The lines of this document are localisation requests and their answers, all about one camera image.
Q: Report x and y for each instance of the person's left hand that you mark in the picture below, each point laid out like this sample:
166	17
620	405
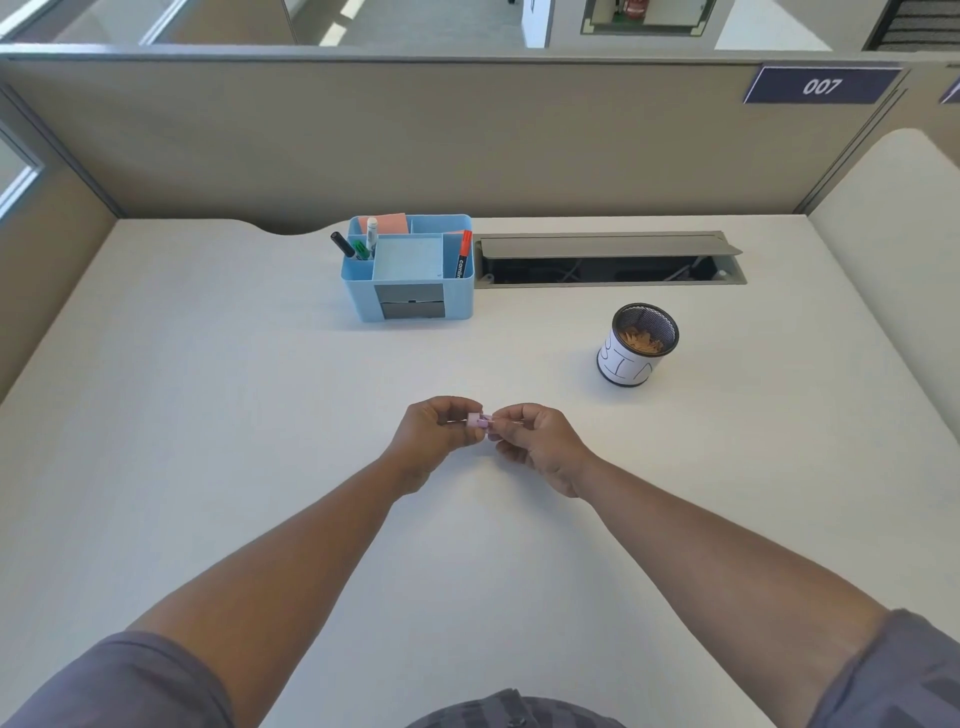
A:
424	439

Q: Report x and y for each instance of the person's right hand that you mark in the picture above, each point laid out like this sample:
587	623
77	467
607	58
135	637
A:
547	446

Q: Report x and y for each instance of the person's right thumb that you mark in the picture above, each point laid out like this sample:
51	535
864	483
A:
504	432

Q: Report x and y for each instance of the person's left thumb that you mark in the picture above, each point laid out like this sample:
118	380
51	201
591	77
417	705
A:
463	435

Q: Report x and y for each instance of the small pink binder clip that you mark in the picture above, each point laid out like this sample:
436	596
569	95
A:
476	420

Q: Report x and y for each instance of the person's left forearm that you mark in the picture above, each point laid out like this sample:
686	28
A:
285	570

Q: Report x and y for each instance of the person's right forearm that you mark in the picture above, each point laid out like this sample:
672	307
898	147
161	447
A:
720	562

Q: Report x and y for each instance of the light blue desk organizer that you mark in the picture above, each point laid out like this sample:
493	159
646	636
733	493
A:
409	292

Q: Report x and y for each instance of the black mesh pen cup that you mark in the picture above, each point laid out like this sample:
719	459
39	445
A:
636	349

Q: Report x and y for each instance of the brown bits in cup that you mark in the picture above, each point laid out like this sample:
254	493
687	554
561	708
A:
641	341

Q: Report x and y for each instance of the red and black marker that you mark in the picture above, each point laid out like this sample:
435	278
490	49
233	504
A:
463	253

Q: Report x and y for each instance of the light blue note pad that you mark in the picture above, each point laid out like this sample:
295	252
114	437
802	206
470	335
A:
408	259

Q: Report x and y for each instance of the green marker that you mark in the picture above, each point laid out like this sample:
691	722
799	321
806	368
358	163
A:
361	250

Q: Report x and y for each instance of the white marker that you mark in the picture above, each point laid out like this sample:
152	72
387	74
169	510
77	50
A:
371	234

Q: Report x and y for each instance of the orange sticky notes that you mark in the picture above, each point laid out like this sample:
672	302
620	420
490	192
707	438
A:
386	223

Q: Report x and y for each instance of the beige cubicle partition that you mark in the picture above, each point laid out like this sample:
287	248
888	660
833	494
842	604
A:
420	135

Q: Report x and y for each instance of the grey shirt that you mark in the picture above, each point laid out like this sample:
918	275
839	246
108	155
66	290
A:
112	690

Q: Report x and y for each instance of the fire extinguisher cabinet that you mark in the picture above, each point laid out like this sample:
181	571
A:
649	16

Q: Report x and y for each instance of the red fire extinguisher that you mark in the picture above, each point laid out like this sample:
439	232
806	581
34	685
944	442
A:
634	7

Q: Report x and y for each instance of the navy desk number sign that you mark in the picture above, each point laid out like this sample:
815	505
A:
951	91
822	85

